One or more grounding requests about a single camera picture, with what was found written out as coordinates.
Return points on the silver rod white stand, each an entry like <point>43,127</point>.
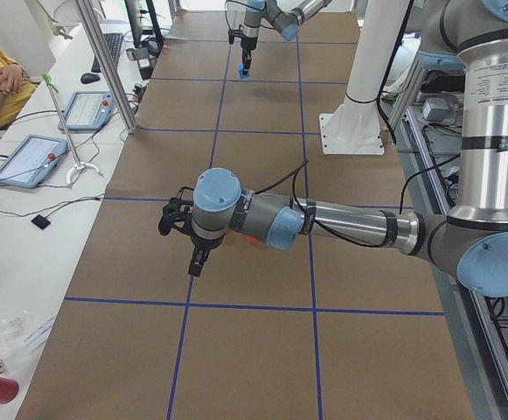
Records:
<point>79,166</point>

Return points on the grey power adapter box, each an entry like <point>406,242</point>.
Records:
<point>435,109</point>

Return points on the aluminium frame post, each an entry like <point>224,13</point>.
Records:
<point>96,41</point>

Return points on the black computer keyboard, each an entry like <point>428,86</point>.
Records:
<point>113,42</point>

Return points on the blue cube block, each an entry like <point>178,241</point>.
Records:
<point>243,72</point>

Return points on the red cube block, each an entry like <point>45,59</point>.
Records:
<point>251,240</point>

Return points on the black computer mouse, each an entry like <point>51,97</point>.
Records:
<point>88,78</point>

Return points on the near blue teach pendant tablet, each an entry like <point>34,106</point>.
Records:
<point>32,161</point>

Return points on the white central pedestal column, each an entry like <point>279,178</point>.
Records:
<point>354,127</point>

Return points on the black monitor stand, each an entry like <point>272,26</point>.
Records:
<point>144,26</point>

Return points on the far blue teach pendant tablet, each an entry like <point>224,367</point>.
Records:
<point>89,111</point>

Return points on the blue teach pendant tablet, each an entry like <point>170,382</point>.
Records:
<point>89,111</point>
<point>32,161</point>

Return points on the small black square pad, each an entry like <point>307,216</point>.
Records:
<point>41,221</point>

